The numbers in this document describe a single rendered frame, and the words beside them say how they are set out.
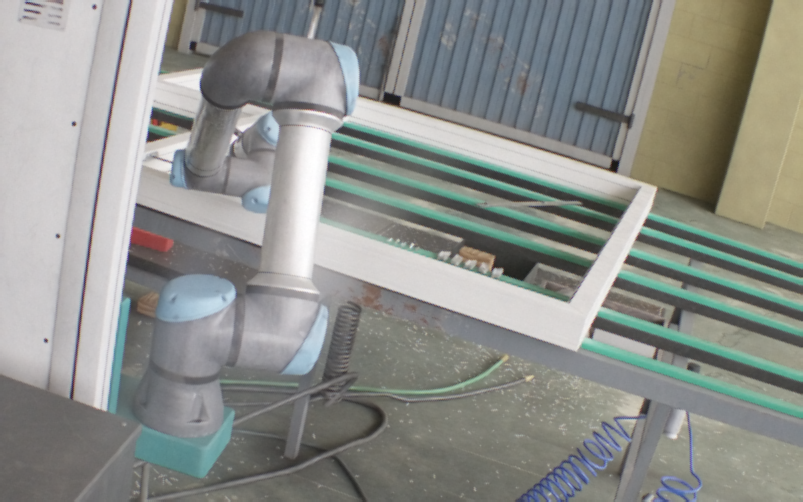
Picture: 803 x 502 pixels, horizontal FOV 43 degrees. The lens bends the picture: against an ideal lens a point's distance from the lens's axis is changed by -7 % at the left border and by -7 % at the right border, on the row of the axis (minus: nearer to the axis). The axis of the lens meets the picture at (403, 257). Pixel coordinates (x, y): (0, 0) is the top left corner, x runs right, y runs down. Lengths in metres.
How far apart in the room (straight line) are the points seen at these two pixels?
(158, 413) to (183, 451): 0.07
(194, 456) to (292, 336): 0.25
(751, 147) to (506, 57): 2.06
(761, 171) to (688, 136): 0.73
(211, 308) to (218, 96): 0.36
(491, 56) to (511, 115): 0.49
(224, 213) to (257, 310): 0.56
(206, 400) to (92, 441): 0.34
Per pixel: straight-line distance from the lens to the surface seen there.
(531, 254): 2.65
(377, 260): 2.09
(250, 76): 1.72
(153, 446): 1.73
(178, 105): 3.20
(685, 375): 2.10
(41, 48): 1.52
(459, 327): 2.10
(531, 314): 2.03
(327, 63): 1.73
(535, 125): 8.60
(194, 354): 1.67
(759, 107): 8.12
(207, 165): 2.00
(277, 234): 1.70
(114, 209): 1.50
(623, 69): 8.48
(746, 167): 8.17
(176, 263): 2.79
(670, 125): 8.55
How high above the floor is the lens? 1.56
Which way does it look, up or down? 18 degrees down
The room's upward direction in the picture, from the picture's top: 14 degrees clockwise
